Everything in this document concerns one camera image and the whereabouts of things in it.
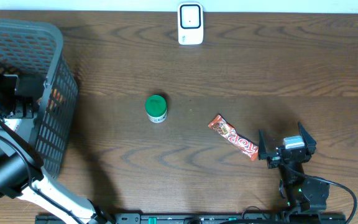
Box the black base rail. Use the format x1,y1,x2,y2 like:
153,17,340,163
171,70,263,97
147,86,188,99
35,212,346,224

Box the red Top chocolate bar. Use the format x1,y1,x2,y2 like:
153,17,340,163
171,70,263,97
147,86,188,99
208,114,259,161

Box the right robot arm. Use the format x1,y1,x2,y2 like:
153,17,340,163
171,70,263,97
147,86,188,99
258,123,329,222

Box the green lid white jar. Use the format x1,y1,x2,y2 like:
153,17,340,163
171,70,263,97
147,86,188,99
145,95,168,123

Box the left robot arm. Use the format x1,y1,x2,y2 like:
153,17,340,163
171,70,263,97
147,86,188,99
0,75,116,223

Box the white barcode scanner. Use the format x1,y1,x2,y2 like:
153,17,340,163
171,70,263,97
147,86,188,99
177,2,204,45

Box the small orange snack packet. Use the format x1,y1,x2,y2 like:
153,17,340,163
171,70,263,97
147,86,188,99
48,88,66,111

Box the grey plastic mesh basket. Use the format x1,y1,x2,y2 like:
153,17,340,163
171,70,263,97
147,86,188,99
0,19,78,178

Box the white Panadol medicine box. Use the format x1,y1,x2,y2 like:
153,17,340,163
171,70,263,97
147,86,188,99
4,119,21,132

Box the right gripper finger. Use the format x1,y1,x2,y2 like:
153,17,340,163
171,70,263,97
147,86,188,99
298,122,316,154
258,130,267,160

